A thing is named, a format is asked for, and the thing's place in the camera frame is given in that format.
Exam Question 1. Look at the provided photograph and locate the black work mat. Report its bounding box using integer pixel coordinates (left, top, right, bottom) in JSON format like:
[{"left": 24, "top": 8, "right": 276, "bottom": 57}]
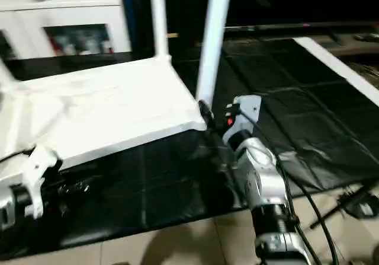
[{"left": 0, "top": 37, "right": 379, "bottom": 260}]

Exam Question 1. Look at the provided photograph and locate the white plastic table leg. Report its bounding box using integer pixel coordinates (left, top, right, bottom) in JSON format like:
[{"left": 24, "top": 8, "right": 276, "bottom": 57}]
[
  {"left": 194, "top": 0, "right": 234, "bottom": 108},
  {"left": 148, "top": 0, "right": 172, "bottom": 61},
  {"left": 0, "top": 58, "right": 18, "bottom": 100}
]

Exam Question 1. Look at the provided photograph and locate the black metal stand tube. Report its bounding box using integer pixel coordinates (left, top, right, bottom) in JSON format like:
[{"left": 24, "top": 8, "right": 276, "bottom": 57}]
[{"left": 308, "top": 182, "right": 379, "bottom": 230}]

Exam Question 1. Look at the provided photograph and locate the black box white label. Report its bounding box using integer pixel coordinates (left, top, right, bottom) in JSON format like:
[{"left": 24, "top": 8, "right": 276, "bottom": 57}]
[{"left": 349, "top": 194, "right": 379, "bottom": 219}]

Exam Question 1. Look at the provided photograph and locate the black remote control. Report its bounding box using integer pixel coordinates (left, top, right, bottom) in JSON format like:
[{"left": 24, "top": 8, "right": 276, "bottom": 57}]
[{"left": 353, "top": 34, "right": 379, "bottom": 42}]

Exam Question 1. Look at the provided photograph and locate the white plastic table top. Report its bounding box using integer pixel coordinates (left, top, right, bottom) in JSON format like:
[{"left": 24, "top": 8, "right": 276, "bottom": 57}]
[{"left": 0, "top": 55, "right": 208, "bottom": 186}]

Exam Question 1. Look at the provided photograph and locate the red bottle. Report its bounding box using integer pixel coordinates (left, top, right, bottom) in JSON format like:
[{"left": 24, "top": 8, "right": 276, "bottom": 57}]
[{"left": 49, "top": 34, "right": 62, "bottom": 56}]

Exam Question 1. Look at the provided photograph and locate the white edge strip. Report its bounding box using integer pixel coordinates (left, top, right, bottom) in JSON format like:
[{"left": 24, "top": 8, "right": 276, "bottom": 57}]
[{"left": 294, "top": 37, "right": 379, "bottom": 108}]

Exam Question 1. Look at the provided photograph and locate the black metal rail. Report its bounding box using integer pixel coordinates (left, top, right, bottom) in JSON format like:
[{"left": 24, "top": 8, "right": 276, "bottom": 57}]
[{"left": 222, "top": 21, "right": 379, "bottom": 34}]

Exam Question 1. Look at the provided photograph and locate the white glass-door cabinet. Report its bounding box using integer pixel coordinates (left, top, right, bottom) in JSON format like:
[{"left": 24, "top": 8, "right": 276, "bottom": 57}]
[{"left": 0, "top": 0, "right": 132, "bottom": 61}]

